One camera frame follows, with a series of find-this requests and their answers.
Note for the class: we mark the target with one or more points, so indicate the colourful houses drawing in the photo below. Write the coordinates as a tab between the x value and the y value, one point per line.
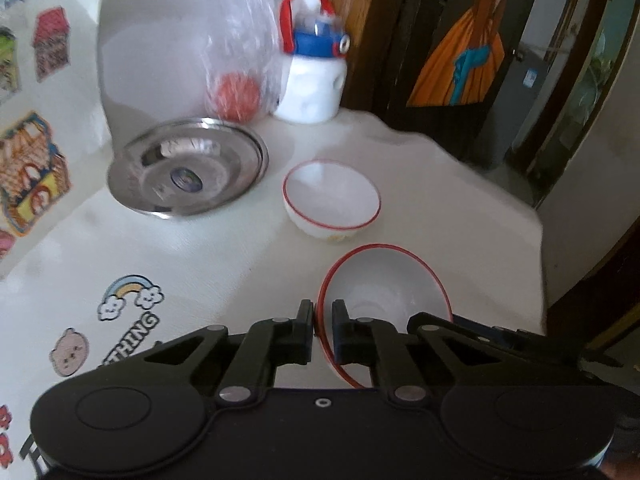
75	110

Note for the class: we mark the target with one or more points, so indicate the grey appliance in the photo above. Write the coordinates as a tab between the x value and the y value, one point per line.
525	110

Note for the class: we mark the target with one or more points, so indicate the clear plastic bag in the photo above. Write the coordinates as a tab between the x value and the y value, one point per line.
240	35

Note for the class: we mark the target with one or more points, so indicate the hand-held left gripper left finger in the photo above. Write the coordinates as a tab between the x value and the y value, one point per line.
305	335

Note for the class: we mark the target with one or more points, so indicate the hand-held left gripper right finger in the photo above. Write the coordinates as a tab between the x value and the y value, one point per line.
345	340

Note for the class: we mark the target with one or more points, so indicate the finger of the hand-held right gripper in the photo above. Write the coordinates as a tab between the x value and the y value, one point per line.
540	344

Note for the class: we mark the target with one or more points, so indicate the orange dress door painting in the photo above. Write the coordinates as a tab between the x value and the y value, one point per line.
450	60

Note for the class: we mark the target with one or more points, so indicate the white bowl red rim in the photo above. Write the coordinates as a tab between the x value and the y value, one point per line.
330	195
385	285

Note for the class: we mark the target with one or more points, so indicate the brown wooden door frame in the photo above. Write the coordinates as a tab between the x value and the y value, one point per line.
350	10

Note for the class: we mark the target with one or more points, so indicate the stainless steel plate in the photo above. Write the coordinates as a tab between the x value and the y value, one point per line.
187	170

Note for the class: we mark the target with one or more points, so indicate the red round object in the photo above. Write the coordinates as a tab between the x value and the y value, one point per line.
236	96

